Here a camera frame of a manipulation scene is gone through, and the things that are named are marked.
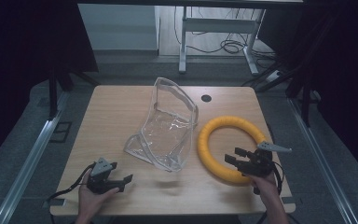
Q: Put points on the white power strip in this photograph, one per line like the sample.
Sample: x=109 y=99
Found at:
x=274 y=75

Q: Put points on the black round table grommet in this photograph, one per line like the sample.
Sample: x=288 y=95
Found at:
x=206 y=98

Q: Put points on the person's left hand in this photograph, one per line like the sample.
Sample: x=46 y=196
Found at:
x=90 y=199

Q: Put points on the black metal stand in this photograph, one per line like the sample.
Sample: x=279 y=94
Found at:
x=306 y=99
x=53 y=93

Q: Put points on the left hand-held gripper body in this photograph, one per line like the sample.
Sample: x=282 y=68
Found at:
x=101 y=169

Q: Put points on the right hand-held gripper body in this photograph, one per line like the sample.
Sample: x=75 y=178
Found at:
x=258 y=165

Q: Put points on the aluminium floor rail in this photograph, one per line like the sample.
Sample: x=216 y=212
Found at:
x=320 y=161
x=28 y=161

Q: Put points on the clear plastic zipper bag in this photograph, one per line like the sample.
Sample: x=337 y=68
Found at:
x=167 y=130

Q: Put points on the person's right hand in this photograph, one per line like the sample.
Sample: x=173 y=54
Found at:
x=262 y=183

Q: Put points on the black floor frame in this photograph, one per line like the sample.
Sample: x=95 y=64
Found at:
x=61 y=132

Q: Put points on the black curtain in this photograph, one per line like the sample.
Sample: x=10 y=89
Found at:
x=18 y=62
x=345 y=77

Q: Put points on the white metal desk frame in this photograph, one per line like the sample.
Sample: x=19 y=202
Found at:
x=217 y=25

